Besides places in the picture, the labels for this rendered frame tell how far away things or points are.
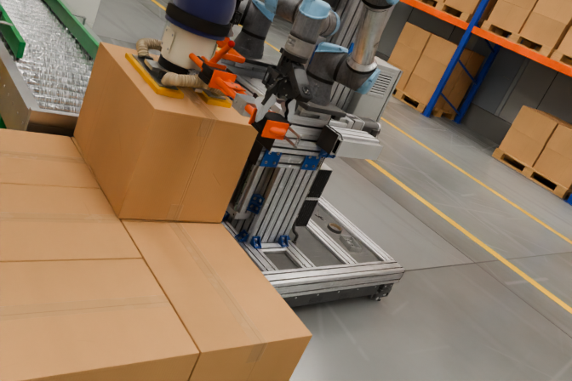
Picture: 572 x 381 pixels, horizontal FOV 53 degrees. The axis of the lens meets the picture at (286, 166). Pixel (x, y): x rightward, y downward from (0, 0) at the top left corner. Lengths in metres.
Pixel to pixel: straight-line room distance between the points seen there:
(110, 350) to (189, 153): 0.72
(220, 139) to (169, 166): 0.19
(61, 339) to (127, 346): 0.15
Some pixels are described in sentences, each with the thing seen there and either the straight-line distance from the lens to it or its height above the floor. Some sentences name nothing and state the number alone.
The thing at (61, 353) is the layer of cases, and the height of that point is 0.54.
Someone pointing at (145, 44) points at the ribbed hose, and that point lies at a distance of 2.18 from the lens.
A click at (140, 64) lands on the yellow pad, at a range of 2.10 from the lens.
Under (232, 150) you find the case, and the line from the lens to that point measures 1.97.
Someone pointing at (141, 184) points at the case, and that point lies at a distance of 1.89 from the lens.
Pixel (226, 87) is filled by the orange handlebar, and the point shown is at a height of 1.08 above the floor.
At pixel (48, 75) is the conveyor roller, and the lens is 3.01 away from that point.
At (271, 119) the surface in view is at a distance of 1.55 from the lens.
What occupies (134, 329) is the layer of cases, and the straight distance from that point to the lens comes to 1.53.
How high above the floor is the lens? 1.52
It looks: 19 degrees down
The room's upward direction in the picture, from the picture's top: 24 degrees clockwise
